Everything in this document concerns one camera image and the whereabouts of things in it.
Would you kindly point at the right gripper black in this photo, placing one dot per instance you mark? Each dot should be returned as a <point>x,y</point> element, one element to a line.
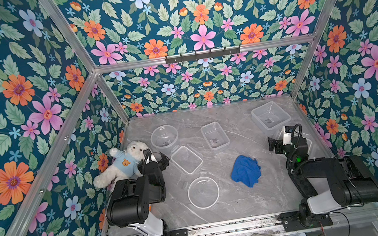
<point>277,143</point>

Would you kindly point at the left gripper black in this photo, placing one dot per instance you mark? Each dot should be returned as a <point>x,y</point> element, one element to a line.
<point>163,164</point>

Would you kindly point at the square clear lunch box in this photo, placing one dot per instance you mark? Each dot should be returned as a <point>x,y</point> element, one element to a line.
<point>269,116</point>

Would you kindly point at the round clear lunch box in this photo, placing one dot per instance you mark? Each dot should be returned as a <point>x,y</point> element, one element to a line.
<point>165,139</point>

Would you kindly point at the rectangular clear box lid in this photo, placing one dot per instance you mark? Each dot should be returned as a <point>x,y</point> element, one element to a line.
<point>186,159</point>

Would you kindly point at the blue cleaning cloth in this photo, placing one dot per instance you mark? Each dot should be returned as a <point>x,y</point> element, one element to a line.
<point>246,170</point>

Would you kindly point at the round clear box lid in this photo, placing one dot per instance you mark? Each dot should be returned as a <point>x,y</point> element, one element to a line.
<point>203,192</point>

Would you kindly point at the rectangular clear lunch box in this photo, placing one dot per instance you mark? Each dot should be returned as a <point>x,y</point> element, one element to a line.
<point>215,136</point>

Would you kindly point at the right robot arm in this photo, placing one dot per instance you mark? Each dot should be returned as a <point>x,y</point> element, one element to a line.
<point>326,184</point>

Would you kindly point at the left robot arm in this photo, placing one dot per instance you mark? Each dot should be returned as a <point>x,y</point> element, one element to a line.
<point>130,202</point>

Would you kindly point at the white teddy bear blue shirt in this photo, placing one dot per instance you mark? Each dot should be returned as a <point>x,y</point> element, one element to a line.
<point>125,165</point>

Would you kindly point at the pink doll orange outfit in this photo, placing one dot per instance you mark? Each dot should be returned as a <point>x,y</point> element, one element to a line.
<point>102,219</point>

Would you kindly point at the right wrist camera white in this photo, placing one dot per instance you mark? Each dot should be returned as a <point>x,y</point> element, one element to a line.
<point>287,135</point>

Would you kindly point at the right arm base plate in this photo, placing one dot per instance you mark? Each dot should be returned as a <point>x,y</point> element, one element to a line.
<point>295,221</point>

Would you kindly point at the black hook rail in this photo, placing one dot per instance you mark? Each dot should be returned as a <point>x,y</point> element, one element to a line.
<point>213,53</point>

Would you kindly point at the aluminium front rail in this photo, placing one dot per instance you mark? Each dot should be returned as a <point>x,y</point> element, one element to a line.
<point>268,225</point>

